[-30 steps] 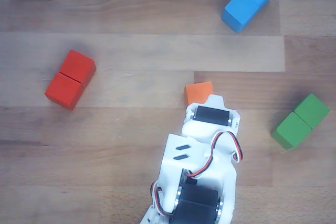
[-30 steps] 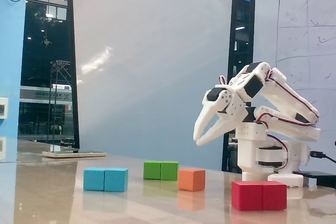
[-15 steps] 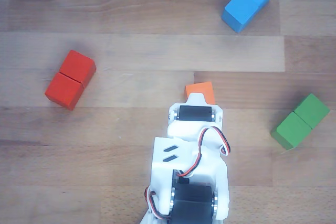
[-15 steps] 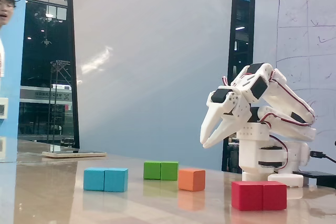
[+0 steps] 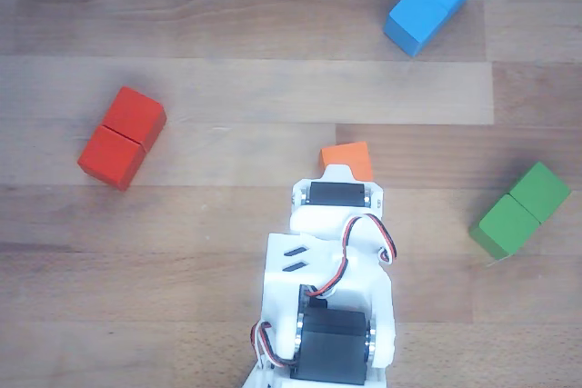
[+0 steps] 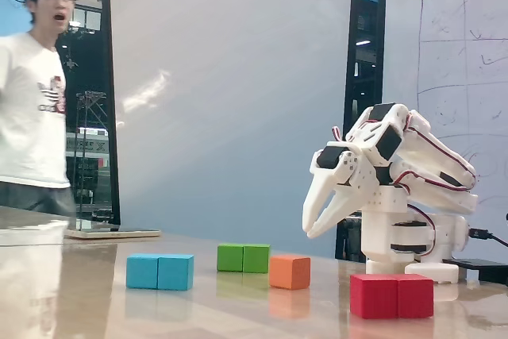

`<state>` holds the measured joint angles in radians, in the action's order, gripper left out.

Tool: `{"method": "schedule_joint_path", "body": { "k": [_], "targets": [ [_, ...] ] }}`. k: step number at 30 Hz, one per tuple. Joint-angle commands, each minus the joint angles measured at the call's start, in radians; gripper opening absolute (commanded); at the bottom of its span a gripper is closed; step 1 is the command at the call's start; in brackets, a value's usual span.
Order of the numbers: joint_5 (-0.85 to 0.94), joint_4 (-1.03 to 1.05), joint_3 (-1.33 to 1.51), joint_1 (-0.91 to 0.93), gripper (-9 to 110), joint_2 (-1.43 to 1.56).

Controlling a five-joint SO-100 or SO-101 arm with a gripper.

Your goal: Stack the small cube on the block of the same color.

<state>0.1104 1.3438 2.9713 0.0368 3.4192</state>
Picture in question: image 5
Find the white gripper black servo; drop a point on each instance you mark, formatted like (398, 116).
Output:
(337, 194)

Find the small orange cube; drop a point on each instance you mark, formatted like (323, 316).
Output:
(345, 154)

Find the green double block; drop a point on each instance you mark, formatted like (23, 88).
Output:
(504, 224)

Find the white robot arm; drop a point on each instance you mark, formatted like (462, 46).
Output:
(279, 283)

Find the red double block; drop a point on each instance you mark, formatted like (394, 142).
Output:
(109, 158)

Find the blue double block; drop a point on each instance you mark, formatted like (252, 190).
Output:
(418, 15)

